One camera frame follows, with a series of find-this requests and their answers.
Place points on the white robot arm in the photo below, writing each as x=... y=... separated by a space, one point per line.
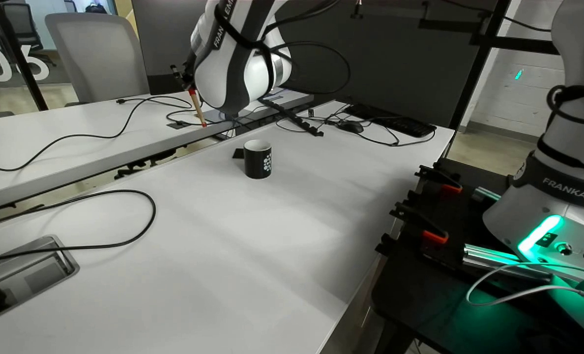
x=567 y=164

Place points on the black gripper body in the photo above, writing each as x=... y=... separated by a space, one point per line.
x=186 y=65

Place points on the black office chair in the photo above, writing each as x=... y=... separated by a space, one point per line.
x=22 y=22

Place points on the grey office chair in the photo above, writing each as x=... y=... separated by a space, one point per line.
x=101 y=60

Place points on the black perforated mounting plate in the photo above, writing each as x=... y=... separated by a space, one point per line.
x=422 y=301

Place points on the black mug white interior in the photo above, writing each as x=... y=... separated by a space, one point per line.
x=258 y=162

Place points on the black slanted pole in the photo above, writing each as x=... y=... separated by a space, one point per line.
x=22 y=60

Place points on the large dark monitor panel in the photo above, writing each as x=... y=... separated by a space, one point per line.
x=382 y=60

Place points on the black metal frame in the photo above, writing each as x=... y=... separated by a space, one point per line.
x=469 y=71

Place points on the black monitor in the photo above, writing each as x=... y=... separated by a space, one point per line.
x=166 y=40

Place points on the grey monitor stand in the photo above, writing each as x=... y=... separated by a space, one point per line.
x=219 y=119

